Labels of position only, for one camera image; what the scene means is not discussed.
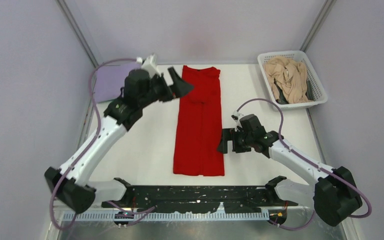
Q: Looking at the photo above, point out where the dark garment in basket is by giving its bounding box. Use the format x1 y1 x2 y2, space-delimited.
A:
277 87 288 105

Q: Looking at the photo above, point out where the folded purple t shirt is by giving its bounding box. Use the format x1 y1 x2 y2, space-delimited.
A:
94 62 141 103

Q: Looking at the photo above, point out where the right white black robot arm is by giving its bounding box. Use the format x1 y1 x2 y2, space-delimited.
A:
217 114 363 227

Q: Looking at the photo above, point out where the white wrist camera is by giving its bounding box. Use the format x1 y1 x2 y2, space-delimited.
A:
136 54 162 78
231 111 244 128

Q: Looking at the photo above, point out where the aluminium frame rail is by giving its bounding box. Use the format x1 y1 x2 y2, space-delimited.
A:
62 200 299 224

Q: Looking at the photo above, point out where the white plastic basket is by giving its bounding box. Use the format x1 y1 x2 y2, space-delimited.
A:
257 50 328 111

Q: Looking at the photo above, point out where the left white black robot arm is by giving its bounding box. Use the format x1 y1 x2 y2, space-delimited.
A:
44 67 194 214

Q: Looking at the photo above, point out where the beige crumpled t shirt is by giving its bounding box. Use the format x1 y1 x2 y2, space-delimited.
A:
262 55 312 104

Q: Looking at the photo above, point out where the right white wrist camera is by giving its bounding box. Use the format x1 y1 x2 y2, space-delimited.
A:
231 111 244 128

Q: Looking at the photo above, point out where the red t shirt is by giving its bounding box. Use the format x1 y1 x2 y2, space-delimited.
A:
173 65 225 177

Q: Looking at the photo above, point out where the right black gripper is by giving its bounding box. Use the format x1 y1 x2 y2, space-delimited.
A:
217 127 254 154

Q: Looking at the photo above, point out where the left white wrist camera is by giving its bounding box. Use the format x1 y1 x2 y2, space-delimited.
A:
136 54 162 78

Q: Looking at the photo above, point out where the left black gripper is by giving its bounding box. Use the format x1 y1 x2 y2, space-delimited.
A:
141 67 194 107

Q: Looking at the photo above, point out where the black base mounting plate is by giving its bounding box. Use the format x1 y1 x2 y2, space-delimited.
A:
115 185 286 214

